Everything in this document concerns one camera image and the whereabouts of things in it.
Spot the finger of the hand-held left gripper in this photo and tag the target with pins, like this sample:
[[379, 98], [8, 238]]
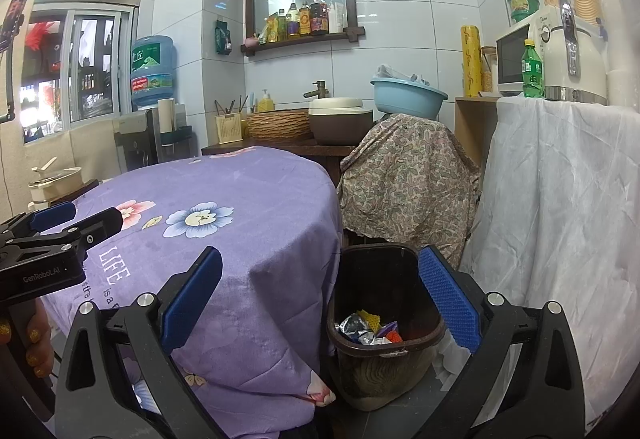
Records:
[[50, 215], [102, 224]]

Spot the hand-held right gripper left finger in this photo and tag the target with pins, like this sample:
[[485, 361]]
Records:
[[192, 299]]

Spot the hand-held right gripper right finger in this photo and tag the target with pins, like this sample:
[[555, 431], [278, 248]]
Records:
[[450, 299]]

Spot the yellow snack packet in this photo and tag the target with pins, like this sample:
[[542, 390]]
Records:
[[371, 317]]

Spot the dark brown trash bin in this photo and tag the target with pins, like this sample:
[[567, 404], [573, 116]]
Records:
[[385, 379]]

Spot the person's left hand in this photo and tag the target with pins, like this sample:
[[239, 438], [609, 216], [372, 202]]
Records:
[[40, 349]]

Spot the cream electric pot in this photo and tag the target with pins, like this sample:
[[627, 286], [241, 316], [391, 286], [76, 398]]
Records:
[[55, 186]]

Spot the white plastic bag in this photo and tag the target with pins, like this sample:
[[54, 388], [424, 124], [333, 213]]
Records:
[[452, 359]]

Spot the orange red wrapper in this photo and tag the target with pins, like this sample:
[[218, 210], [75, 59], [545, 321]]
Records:
[[394, 336]]

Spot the purple blue wrapper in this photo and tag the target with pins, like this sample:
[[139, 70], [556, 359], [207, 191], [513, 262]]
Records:
[[385, 329]]

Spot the purple floral tablecloth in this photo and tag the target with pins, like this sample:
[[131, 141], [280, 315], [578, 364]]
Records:
[[225, 229]]

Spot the grey water dispenser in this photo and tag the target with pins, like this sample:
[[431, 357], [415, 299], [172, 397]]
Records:
[[132, 139]]

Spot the crumpled wrappers in bin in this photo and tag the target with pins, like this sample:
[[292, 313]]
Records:
[[352, 324]]

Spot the white paper roll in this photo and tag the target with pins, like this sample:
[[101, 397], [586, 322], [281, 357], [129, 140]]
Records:
[[166, 119]]

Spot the white cloth cover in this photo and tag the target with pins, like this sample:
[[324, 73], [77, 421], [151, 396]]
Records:
[[550, 219]]

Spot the floral patterned cloth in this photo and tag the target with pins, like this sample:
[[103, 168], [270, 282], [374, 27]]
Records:
[[405, 179]]

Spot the sliding window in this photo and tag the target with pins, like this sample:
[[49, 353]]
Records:
[[95, 69]]

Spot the beige chopstick holder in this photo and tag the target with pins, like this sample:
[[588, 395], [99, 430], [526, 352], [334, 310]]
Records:
[[229, 128]]

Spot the blue water jug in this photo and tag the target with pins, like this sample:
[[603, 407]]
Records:
[[152, 69]]

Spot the wooden cabinet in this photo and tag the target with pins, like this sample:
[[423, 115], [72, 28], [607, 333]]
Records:
[[467, 129]]

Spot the dark chopsticks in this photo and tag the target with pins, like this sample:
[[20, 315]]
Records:
[[231, 109]]

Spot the red artificial flower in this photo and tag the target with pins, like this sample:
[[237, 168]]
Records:
[[37, 36]]

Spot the wooden counter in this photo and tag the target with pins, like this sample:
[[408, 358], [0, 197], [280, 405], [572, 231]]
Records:
[[300, 150]]

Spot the woven basket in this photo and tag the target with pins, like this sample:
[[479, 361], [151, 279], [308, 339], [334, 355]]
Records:
[[277, 125]]

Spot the yellow soap bottle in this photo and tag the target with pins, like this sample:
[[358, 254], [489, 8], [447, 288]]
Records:
[[265, 104]]

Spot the mounted smartphone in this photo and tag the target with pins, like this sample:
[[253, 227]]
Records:
[[15, 14]]

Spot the light blue plastic basin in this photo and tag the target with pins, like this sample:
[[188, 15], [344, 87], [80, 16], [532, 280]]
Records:
[[407, 99]]

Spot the brown basin with cream rim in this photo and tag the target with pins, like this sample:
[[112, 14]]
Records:
[[340, 126]]

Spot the dark green hanging packet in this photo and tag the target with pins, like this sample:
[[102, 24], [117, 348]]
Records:
[[223, 39]]

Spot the glass jar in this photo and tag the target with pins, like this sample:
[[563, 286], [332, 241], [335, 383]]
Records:
[[489, 74]]

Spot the clear plastic bag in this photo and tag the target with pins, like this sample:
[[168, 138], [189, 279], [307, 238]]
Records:
[[395, 73]]

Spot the yellow film roll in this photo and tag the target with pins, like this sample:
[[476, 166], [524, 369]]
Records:
[[470, 64]]

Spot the green plastic bottle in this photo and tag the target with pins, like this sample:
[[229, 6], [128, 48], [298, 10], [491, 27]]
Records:
[[533, 74]]

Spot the brass faucet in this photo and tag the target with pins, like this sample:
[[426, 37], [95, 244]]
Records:
[[320, 89]]

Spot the white microwave oven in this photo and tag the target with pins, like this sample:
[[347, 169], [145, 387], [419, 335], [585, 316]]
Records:
[[510, 59]]

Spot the green instant noodle cup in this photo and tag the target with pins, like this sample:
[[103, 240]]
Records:
[[523, 11]]

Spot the row of condiment bottles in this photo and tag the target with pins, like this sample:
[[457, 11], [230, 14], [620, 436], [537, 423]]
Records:
[[317, 19]]

